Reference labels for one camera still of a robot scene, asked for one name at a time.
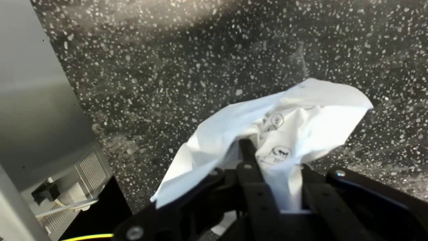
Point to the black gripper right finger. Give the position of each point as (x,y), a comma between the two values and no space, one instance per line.
(356,201)

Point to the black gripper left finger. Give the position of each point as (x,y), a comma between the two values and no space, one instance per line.
(254,188)

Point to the white tissue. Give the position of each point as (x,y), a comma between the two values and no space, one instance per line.
(302,116)

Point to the large white office printer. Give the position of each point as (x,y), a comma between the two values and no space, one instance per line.
(31,112)

